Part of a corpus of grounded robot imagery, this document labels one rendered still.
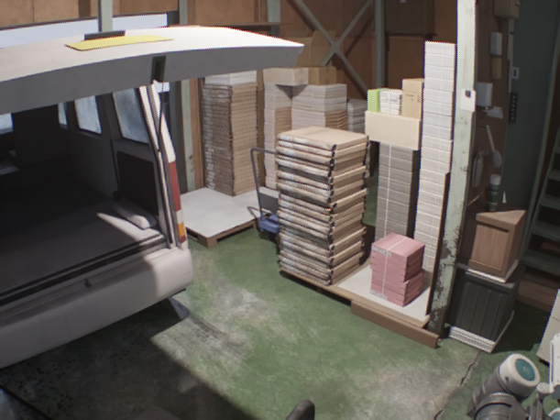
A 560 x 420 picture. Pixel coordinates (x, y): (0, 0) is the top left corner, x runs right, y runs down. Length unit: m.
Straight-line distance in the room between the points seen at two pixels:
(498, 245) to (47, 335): 2.51
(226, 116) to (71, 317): 2.85
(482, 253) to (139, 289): 1.97
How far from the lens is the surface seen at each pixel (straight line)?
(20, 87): 1.11
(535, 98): 3.15
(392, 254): 2.88
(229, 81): 4.57
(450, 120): 2.87
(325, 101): 4.62
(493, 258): 2.60
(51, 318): 2.45
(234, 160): 4.71
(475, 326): 2.83
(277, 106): 4.79
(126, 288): 2.56
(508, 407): 1.15
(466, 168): 2.40
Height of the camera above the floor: 1.77
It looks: 22 degrees down
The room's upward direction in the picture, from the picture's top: 1 degrees counter-clockwise
